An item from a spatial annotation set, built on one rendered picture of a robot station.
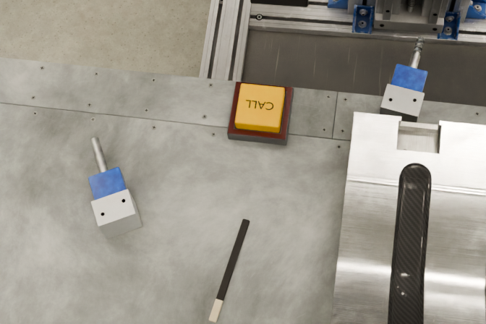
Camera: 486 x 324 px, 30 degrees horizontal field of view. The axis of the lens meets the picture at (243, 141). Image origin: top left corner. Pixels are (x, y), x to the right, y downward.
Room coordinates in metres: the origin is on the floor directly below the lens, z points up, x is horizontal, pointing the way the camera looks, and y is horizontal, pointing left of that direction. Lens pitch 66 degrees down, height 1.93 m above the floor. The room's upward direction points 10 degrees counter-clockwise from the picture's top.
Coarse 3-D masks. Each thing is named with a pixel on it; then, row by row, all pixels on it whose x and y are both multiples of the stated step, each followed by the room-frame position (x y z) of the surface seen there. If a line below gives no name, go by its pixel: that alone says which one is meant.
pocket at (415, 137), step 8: (400, 128) 0.44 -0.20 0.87; (408, 128) 0.44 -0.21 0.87; (416, 128) 0.44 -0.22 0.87; (424, 128) 0.44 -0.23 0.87; (432, 128) 0.43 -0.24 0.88; (440, 128) 0.43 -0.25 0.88; (400, 136) 0.44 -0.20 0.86; (408, 136) 0.43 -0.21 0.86; (416, 136) 0.43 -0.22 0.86; (424, 136) 0.43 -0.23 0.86; (432, 136) 0.43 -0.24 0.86; (440, 136) 0.42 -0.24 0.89; (400, 144) 0.42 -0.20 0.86; (408, 144) 0.42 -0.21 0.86; (416, 144) 0.42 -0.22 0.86; (424, 144) 0.42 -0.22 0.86; (432, 144) 0.42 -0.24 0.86; (424, 152) 0.41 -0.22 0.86; (432, 152) 0.41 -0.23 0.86
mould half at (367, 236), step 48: (384, 144) 0.42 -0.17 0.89; (480, 144) 0.40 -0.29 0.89; (384, 192) 0.36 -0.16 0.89; (432, 192) 0.35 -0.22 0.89; (480, 192) 0.34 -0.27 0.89; (384, 240) 0.30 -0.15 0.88; (432, 240) 0.29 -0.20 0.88; (480, 240) 0.28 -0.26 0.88; (336, 288) 0.25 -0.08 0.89; (384, 288) 0.24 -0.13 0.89; (432, 288) 0.23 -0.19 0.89; (480, 288) 0.22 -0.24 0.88
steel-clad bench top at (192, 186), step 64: (0, 64) 0.67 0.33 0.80; (64, 64) 0.66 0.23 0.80; (0, 128) 0.57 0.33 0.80; (64, 128) 0.56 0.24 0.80; (128, 128) 0.54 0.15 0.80; (192, 128) 0.52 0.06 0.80; (320, 128) 0.49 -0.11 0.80; (0, 192) 0.48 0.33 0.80; (64, 192) 0.46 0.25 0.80; (192, 192) 0.43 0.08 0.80; (256, 192) 0.42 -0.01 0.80; (320, 192) 0.40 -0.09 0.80; (0, 256) 0.39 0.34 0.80; (64, 256) 0.37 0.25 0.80; (128, 256) 0.36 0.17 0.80; (192, 256) 0.34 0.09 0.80; (256, 256) 0.33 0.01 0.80; (320, 256) 0.32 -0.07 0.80; (0, 320) 0.30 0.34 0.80; (64, 320) 0.29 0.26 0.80; (128, 320) 0.27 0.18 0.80; (192, 320) 0.26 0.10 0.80; (256, 320) 0.25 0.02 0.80; (320, 320) 0.23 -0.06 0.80
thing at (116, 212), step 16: (96, 144) 0.51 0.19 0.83; (96, 160) 0.49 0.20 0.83; (96, 176) 0.46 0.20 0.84; (112, 176) 0.46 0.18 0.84; (96, 192) 0.44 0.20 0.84; (112, 192) 0.43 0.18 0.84; (128, 192) 0.42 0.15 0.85; (96, 208) 0.41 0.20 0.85; (112, 208) 0.41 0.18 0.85; (128, 208) 0.40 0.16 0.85; (112, 224) 0.39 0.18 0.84; (128, 224) 0.39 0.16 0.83
